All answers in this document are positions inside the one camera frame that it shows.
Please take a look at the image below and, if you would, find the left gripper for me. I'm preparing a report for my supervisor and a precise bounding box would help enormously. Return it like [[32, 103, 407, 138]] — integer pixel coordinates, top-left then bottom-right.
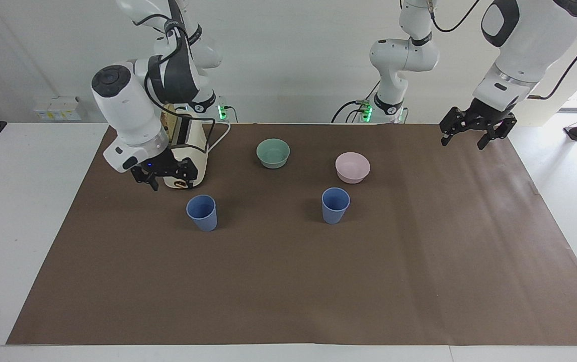
[[439, 98, 517, 150]]

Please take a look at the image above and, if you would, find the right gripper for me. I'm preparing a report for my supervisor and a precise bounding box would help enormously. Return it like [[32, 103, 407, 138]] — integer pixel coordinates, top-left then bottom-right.
[[131, 149, 199, 192]]

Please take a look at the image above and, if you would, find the cream toaster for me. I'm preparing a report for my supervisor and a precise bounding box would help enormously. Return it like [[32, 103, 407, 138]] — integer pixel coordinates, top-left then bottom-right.
[[159, 103, 214, 190]]

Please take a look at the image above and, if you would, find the blue cup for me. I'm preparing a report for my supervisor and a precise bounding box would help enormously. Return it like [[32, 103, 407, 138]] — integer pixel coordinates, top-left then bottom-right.
[[186, 195, 218, 232], [321, 187, 351, 225]]

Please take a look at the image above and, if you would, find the green bowl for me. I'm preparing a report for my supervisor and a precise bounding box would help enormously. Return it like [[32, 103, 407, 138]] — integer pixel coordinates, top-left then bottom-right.
[[256, 138, 291, 169]]

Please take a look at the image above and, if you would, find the pink bowl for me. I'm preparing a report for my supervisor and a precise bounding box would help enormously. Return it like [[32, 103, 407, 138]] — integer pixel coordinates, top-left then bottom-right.
[[335, 152, 371, 185]]

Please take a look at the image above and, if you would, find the white cable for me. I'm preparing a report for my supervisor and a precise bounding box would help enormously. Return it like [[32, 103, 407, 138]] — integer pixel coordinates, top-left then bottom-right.
[[206, 120, 232, 152]]

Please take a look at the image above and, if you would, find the white wall socket box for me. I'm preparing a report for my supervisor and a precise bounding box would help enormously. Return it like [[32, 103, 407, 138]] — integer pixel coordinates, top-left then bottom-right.
[[34, 96, 88, 122]]

